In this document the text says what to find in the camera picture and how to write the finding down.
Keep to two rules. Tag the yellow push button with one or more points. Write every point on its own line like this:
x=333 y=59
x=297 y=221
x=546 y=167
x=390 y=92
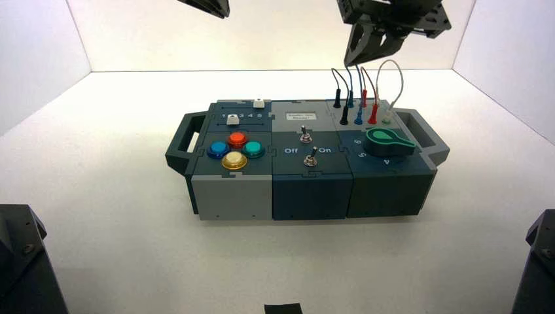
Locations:
x=234 y=159

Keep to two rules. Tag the teal push button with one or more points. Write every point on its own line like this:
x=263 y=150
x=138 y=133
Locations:
x=253 y=148

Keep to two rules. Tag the white slider knob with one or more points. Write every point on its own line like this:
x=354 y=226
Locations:
x=259 y=104
x=233 y=120

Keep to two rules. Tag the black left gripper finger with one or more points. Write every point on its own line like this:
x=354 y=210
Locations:
x=212 y=6

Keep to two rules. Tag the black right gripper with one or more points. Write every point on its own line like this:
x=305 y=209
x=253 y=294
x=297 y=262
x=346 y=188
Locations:
x=390 y=13

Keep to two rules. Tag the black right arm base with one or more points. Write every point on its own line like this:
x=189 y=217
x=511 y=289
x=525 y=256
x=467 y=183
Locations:
x=537 y=277

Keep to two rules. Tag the white printed label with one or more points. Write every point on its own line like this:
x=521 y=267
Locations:
x=301 y=116

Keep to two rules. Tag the green rotary knob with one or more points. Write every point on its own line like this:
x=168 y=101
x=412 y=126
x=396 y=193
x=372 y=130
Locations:
x=381 y=145

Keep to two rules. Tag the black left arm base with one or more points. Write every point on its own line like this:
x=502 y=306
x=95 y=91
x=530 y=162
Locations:
x=21 y=268

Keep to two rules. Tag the red push button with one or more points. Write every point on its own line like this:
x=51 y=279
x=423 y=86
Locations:
x=237 y=138

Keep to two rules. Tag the black tape piece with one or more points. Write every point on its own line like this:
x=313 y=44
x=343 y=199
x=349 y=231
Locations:
x=284 y=309

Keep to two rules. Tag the blue push button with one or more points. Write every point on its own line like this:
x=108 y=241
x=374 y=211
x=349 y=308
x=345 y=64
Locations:
x=218 y=148

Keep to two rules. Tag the dark teal grey task box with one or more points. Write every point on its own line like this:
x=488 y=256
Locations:
x=234 y=197

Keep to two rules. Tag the metal toggle switch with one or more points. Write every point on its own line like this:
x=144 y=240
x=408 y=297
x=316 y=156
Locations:
x=305 y=138
x=309 y=161

